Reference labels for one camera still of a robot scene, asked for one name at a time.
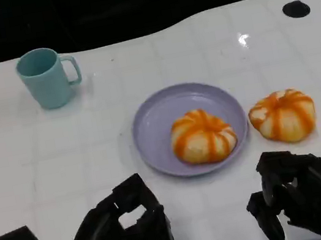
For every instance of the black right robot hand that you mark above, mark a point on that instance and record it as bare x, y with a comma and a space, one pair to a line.
319, 191

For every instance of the orange and white bread roll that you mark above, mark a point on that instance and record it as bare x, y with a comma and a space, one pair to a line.
283, 118
202, 137

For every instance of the lilac plate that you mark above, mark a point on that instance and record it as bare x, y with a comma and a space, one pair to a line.
155, 127

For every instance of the pale green mug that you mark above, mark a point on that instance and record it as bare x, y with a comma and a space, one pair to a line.
47, 84

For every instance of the black round table grommet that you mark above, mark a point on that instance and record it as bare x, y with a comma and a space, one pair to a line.
296, 9

